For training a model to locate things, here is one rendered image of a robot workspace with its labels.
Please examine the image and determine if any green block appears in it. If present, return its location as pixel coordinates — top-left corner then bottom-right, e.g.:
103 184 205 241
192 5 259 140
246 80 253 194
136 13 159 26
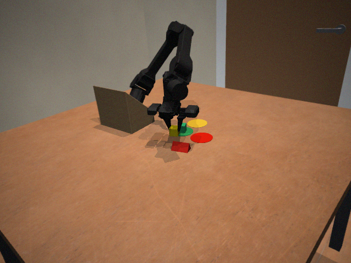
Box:
180 123 186 133

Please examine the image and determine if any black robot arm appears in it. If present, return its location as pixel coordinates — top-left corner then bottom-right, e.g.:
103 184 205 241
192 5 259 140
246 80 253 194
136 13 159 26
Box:
129 21 194 119

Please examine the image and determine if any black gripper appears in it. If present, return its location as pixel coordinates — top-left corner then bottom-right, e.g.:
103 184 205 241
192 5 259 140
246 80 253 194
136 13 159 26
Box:
147 93 199 131

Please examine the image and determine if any green circle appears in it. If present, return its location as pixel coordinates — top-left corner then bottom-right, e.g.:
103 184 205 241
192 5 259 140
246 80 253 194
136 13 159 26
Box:
178 127 193 136

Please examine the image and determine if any yellow circle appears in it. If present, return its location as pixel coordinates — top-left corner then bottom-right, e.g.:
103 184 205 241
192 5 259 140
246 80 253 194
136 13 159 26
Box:
187 119 207 128

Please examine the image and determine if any red circle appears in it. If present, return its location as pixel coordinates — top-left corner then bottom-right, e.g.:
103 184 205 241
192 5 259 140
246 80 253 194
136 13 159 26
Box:
190 133 213 143

